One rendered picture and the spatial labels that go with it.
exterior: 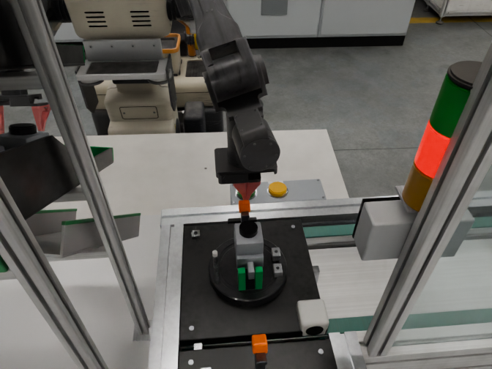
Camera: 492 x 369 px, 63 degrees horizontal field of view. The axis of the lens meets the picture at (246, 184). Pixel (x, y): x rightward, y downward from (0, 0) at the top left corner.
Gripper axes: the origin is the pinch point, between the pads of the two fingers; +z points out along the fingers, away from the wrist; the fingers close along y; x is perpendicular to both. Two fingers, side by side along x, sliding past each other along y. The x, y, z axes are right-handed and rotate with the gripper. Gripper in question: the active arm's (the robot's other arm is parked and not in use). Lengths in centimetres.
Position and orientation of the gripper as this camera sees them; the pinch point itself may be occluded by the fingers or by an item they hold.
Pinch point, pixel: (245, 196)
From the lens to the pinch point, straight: 73.7
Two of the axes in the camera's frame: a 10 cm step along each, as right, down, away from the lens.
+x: -0.9, -6.7, 7.3
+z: 0.1, 7.3, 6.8
